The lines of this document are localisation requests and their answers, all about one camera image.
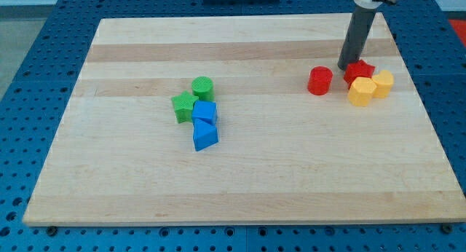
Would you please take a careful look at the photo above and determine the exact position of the red cylinder block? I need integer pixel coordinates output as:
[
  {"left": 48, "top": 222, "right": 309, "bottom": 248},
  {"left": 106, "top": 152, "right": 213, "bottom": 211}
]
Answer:
[{"left": 307, "top": 66, "right": 333, "bottom": 95}]

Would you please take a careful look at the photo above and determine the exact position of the yellow hexagon block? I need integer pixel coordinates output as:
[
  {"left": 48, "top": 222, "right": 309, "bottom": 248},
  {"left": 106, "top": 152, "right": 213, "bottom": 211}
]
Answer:
[{"left": 347, "top": 77, "right": 376, "bottom": 107}]

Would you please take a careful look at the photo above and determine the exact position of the blue cube block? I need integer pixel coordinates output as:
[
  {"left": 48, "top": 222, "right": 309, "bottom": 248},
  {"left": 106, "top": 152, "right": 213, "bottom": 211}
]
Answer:
[{"left": 191, "top": 101, "right": 218, "bottom": 125}]

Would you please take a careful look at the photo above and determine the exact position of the blue triangle block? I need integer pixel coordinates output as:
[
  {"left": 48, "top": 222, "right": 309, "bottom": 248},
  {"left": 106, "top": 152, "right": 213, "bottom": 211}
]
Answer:
[{"left": 193, "top": 119, "right": 218, "bottom": 151}]

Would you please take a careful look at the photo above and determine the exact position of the green cylinder block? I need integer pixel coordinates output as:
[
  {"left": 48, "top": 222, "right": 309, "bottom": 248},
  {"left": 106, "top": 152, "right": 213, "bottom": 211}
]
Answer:
[{"left": 191, "top": 76, "right": 215, "bottom": 101}]

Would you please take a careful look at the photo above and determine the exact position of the green star block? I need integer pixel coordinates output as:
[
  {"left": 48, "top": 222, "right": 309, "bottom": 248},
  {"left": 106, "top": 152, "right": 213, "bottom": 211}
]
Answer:
[{"left": 171, "top": 91, "right": 199, "bottom": 123}]

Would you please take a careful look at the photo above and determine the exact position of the wooden board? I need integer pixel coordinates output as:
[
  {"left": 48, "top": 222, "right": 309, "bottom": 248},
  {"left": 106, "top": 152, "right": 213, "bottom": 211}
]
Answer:
[{"left": 23, "top": 13, "right": 465, "bottom": 227}]

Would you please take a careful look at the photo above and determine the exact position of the red star block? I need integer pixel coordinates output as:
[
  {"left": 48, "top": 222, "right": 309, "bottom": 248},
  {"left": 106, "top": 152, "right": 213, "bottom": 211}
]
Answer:
[{"left": 344, "top": 60, "right": 376, "bottom": 89}]

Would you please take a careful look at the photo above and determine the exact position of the yellow heart block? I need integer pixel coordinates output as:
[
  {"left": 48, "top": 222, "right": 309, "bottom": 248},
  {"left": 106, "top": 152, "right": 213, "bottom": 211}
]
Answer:
[{"left": 371, "top": 70, "right": 394, "bottom": 98}]

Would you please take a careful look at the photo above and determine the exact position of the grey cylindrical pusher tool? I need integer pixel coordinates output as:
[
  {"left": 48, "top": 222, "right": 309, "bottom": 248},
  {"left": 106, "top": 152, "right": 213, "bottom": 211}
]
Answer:
[{"left": 337, "top": 5, "right": 376, "bottom": 71}]

